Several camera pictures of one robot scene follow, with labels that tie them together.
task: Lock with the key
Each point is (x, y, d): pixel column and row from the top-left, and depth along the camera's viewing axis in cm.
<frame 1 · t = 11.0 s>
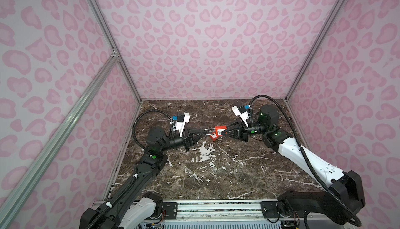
left hand: (206, 132, 63), fingers closed
right hand: (225, 133, 63), fingers closed
red padlock: (218, 130, 64), point 34 cm above the table

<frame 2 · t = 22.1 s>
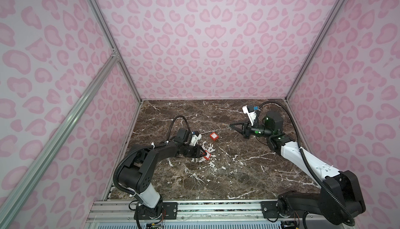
left hand: (205, 152, 89), fingers open
right hand: (233, 125, 73), fingers closed
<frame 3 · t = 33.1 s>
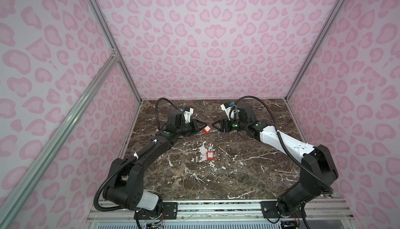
left hand: (208, 123, 80), fingers closed
right hand: (217, 122, 81), fingers open
red padlock 2: (207, 129, 82), point 20 cm above the table
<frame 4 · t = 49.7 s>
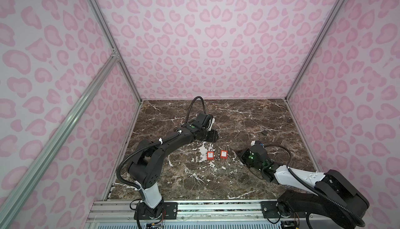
left hand: (216, 134, 88), fingers open
right hand: (234, 151, 86), fingers closed
red padlock 2: (224, 154, 92), point 2 cm above the table
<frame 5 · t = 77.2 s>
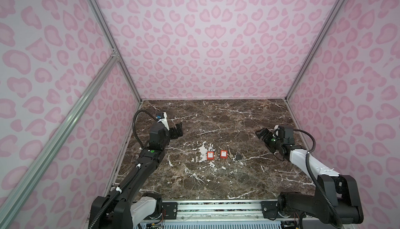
left hand: (174, 121, 82), fingers open
right hand: (260, 135, 88), fingers open
